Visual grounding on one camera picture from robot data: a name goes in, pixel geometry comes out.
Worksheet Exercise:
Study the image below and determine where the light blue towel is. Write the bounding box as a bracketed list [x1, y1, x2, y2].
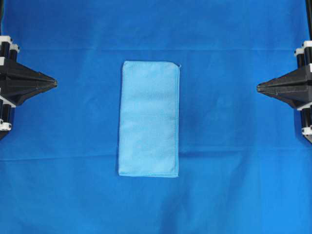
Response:
[118, 61, 180, 178]

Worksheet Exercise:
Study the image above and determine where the dark blue table cloth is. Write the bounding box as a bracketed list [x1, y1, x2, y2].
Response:
[0, 0, 312, 234]

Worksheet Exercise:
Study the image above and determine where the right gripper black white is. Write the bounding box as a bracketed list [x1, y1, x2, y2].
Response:
[257, 40, 312, 143]

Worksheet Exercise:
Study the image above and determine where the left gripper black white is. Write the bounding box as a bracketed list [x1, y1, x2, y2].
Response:
[0, 36, 58, 140]

